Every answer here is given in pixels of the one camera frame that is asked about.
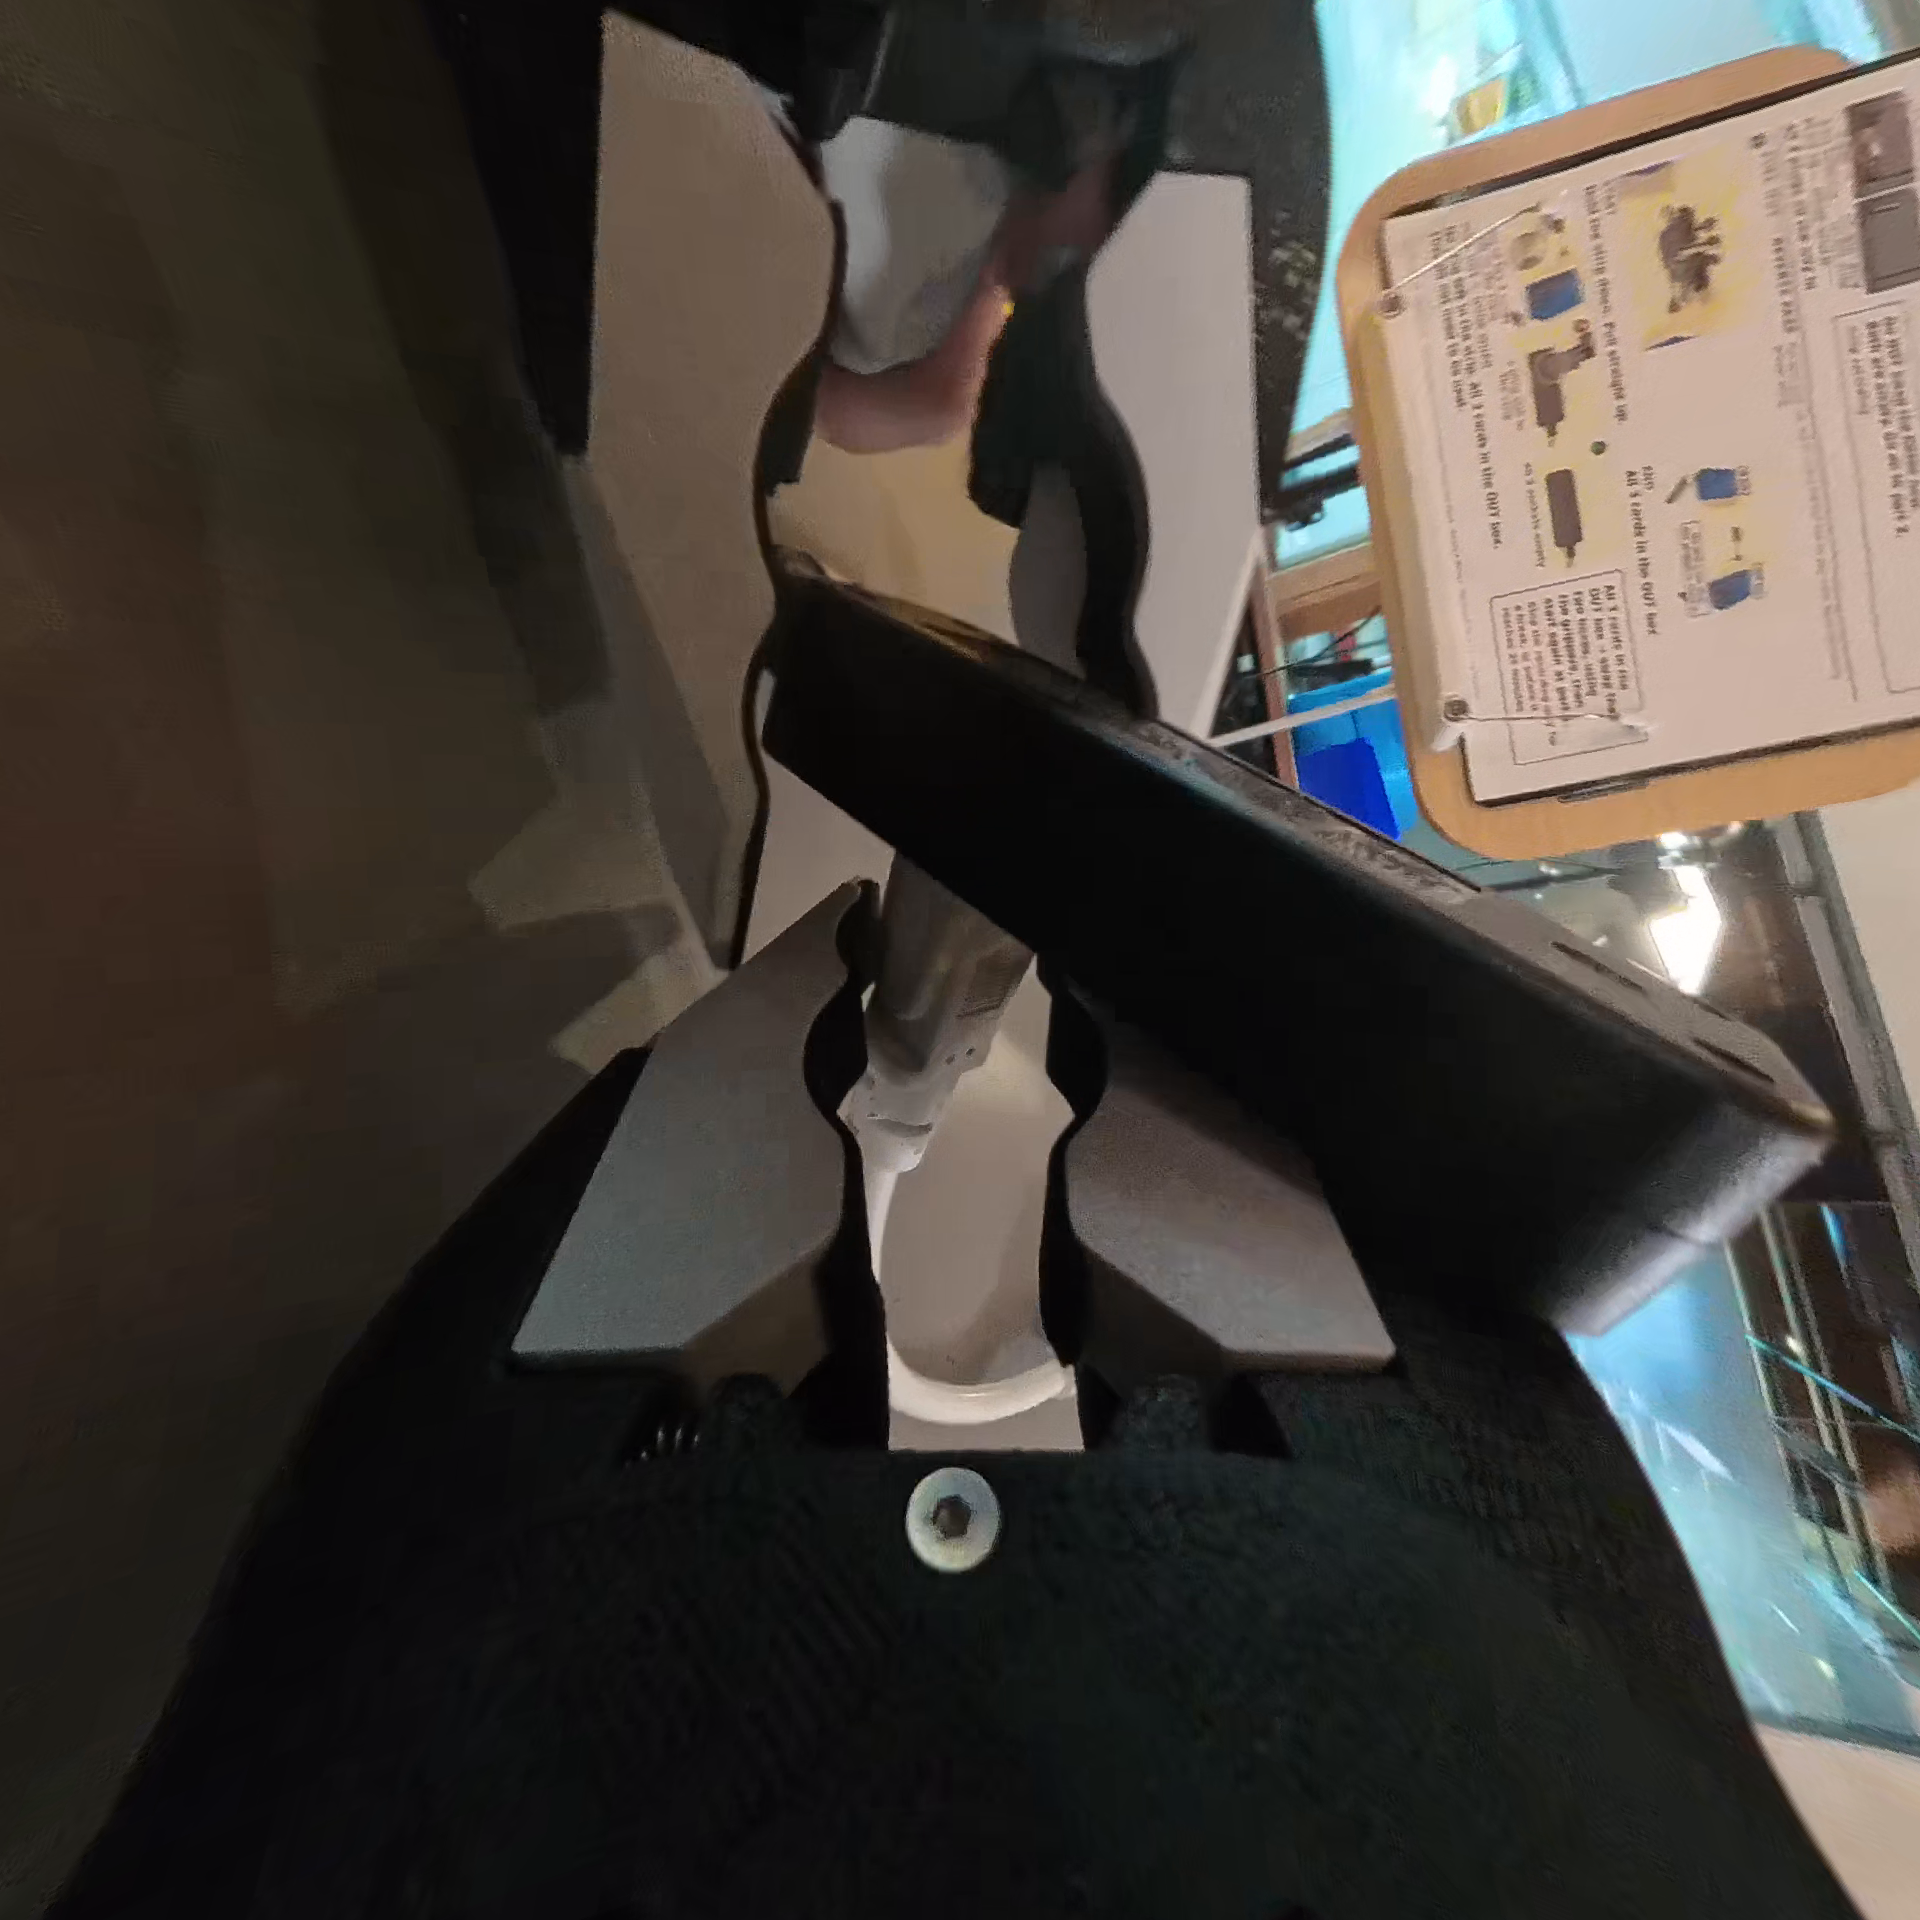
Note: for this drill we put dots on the printed instruction sheet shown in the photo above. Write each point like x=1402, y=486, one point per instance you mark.
x=1652, y=452

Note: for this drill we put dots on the black power strip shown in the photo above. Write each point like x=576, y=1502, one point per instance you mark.
x=1276, y=975

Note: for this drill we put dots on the person's left hand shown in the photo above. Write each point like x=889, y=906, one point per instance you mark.
x=901, y=412

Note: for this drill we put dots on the blue storage bin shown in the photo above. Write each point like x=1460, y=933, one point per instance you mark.
x=1349, y=786

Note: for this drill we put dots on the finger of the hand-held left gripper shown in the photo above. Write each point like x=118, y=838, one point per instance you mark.
x=690, y=376
x=1184, y=376

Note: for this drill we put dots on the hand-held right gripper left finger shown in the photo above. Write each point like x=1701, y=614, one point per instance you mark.
x=690, y=1201

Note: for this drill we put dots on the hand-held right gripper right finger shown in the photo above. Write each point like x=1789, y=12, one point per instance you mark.
x=1214, y=1260

